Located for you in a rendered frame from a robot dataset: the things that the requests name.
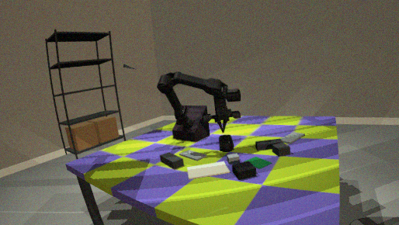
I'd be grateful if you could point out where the dark grey controller unit with white label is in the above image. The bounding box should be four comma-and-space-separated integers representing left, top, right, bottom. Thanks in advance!
219, 135, 234, 152

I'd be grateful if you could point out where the cream flat rectangular panel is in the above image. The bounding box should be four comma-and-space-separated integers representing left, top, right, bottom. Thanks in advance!
187, 161, 230, 179

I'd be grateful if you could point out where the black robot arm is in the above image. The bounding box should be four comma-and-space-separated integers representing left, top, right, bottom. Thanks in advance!
157, 71, 241, 130

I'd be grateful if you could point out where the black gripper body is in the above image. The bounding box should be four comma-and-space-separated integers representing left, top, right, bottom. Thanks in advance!
203, 102, 241, 122

